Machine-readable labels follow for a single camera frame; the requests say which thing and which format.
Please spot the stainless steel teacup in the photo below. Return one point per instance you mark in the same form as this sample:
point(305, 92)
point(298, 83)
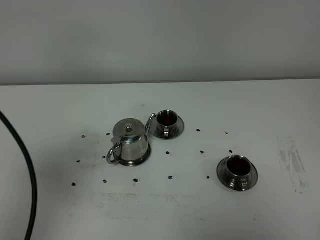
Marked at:
point(166, 123)
point(239, 168)

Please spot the near stainless steel saucer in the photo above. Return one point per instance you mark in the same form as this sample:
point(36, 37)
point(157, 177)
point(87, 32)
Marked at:
point(228, 181)

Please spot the far stainless steel saucer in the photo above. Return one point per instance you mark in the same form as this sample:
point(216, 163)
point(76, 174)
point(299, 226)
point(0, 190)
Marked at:
point(180, 128)

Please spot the stainless steel teapot saucer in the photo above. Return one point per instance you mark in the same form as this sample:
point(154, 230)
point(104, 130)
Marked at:
point(139, 161)

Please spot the near stainless steel teacup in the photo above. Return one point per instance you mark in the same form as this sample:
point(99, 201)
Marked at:
point(239, 168)

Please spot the far stainless steel teacup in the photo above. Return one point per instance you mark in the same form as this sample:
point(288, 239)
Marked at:
point(166, 123)

